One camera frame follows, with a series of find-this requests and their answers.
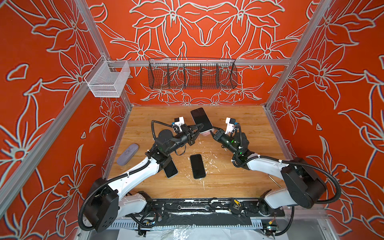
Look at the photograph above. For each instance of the pink phone case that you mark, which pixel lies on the pink phone case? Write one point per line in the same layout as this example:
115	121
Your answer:
207	133

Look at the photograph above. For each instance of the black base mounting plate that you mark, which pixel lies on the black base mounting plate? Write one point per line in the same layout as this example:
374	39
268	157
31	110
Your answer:
248	207

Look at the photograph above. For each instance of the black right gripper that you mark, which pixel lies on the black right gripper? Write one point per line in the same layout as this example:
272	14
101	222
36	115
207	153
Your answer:
219	136

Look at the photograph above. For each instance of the aluminium frame post right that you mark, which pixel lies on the aluminium frame post right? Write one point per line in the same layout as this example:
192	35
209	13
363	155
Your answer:
309	31

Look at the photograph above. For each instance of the black phone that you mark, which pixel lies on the black phone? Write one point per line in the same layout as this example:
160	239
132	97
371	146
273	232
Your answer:
197	166
200	117
171	170

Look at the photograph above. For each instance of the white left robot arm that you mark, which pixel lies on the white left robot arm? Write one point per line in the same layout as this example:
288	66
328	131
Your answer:
108	200

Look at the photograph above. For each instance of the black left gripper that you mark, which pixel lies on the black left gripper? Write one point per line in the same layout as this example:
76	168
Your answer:
189	136

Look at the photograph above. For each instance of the aluminium frame post left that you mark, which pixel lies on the aluminium frame post left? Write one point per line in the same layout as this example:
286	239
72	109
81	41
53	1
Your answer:
99	42

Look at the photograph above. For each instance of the black wire basket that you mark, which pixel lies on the black wire basket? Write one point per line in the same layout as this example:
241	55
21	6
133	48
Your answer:
192	76

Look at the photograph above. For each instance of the metal hex key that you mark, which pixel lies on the metal hex key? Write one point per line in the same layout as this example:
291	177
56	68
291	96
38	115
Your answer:
276	182

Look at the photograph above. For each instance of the aluminium left side rail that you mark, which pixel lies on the aluminium left side rail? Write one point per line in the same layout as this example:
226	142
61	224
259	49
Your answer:
18	179

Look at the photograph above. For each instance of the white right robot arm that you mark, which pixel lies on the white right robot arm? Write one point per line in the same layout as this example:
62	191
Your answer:
305	185

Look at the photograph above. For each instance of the white slotted cable duct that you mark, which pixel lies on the white slotted cable duct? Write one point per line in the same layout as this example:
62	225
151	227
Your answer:
129	224

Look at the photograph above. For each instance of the aluminium frame post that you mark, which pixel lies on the aluminium frame post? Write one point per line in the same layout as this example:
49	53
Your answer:
99	42
309	31

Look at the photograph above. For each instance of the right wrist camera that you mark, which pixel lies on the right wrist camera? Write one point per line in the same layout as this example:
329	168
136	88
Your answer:
232	126

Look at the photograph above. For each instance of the white wire basket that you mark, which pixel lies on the white wire basket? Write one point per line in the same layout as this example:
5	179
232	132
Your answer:
105	82

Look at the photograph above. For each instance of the aluminium horizontal back rail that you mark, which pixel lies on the aluminium horizontal back rail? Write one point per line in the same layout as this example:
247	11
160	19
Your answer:
239	62

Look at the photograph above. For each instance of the lavender grey phone case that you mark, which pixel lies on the lavender grey phone case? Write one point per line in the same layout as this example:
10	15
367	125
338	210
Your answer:
127	155

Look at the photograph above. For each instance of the green circuit board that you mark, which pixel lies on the green circuit board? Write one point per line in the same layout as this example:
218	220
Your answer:
269	229

